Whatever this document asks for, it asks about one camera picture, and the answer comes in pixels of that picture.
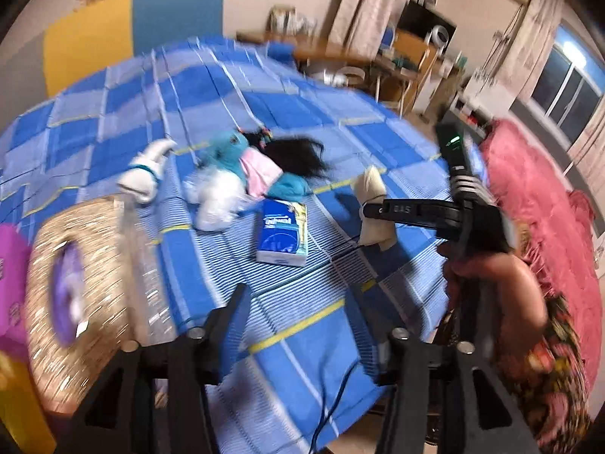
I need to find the beige cloth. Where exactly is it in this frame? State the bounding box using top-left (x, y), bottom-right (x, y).
top-left (352, 166), bottom-right (397, 252)

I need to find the person's right hand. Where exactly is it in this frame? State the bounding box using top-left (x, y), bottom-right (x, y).
top-left (437, 243), bottom-right (549, 359)

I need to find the window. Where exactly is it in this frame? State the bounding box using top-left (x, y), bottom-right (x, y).
top-left (529, 23), bottom-right (604, 149)

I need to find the ornate silver tissue box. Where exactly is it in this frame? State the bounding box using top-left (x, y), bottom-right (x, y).
top-left (26, 195), bottom-right (176, 416)

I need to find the purple cardboard box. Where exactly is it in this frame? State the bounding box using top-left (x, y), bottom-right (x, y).
top-left (0, 224), bottom-right (31, 362)

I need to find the blue plaid bed cover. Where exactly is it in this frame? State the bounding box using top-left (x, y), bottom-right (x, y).
top-left (1, 38), bottom-right (448, 453)

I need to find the pink blanket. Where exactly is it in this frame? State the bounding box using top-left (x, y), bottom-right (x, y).
top-left (480, 119), bottom-right (603, 389)

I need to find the white sock blue stripe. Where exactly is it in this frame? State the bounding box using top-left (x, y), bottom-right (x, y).
top-left (117, 138), bottom-right (176, 205)

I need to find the blue tissue pack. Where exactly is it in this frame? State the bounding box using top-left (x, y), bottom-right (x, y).
top-left (256, 199), bottom-right (309, 267)

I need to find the colour-block headboard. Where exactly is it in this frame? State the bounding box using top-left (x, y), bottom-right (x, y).
top-left (42, 0), bottom-right (223, 96)

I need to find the black hair wig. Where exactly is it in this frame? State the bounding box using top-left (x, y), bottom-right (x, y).
top-left (243, 128), bottom-right (330, 179)

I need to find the wooden desk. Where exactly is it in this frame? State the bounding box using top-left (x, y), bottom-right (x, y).
top-left (236, 29), bottom-right (455, 116)

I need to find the blue plush toy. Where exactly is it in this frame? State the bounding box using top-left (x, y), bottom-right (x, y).
top-left (201, 131), bottom-right (311, 202)

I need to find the patterned curtain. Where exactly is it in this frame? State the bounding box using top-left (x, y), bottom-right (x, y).
top-left (328, 0), bottom-right (396, 59)

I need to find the white plastic-wrapped bundle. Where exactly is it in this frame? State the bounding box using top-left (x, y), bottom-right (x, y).
top-left (183, 166), bottom-right (247, 233)

